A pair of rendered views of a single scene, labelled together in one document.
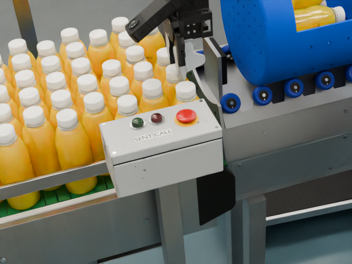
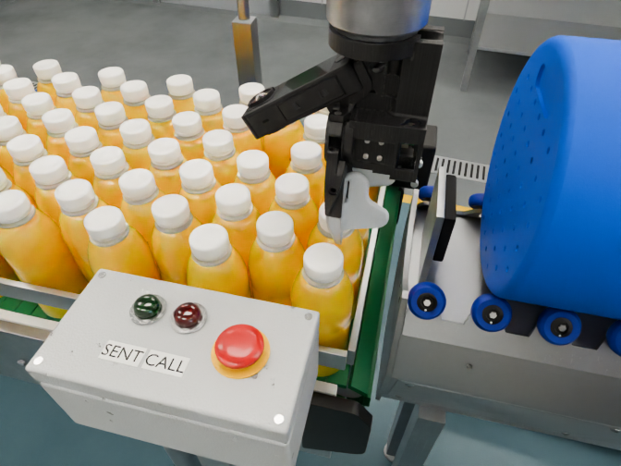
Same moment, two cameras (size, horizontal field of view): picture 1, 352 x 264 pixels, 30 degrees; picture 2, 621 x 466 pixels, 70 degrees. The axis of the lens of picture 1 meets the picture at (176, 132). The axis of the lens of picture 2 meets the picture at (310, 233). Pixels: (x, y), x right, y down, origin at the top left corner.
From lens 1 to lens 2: 0.91 m
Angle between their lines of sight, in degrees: 21
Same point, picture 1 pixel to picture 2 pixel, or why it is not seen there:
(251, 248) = (407, 452)
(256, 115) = (465, 337)
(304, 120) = (552, 380)
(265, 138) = (467, 374)
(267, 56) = (526, 265)
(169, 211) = not seen: hidden behind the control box
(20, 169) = (26, 269)
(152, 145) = (115, 388)
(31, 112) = (68, 190)
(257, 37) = (525, 216)
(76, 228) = not seen: hidden behind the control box
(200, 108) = (292, 337)
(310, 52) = not seen: outside the picture
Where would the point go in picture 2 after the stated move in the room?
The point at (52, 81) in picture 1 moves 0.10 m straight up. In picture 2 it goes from (152, 151) to (128, 73)
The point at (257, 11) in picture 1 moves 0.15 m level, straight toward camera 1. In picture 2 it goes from (548, 166) to (485, 274)
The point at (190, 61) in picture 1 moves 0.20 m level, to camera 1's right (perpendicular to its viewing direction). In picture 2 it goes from (357, 213) to (586, 289)
